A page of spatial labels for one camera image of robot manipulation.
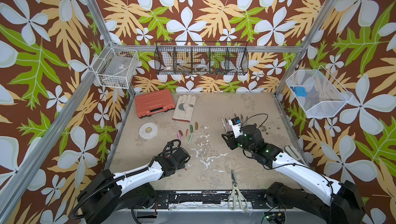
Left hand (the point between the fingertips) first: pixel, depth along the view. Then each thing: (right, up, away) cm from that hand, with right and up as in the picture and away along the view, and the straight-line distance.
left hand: (181, 159), depth 87 cm
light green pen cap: (+5, +11, +8) cm, 15 cm away
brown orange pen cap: (+8, +18, +14) cm, 24 cm away
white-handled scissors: (+29, -14, -11) cm, 34 cm away
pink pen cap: (-3, +12, +9) cm, 15 cm away
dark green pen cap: (+5, +16, +12) cm, 21 cm away
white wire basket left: (-37, +53, -1) cm, 65 cm away
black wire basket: (+12, +62, +11) cm, 64 cm away
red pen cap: (+2, +14, +11) cm, 18 cm away
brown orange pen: (+41, +23, +20) cm, 51 cm away
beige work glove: (-1, +30, +24) cm, 38 cm away
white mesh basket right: (+75, +36, -9) cm, 84 cm away
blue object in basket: (+68, +39, -1) cm, 78 cm away
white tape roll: (-23, +15, +11) cm, 30 cm away
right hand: (+23, +16, -8) cm, 29 cm away
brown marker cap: (-2, +13, +11) cm, 17 cm away
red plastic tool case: (-22, +33, +21) cm, 44 cm away
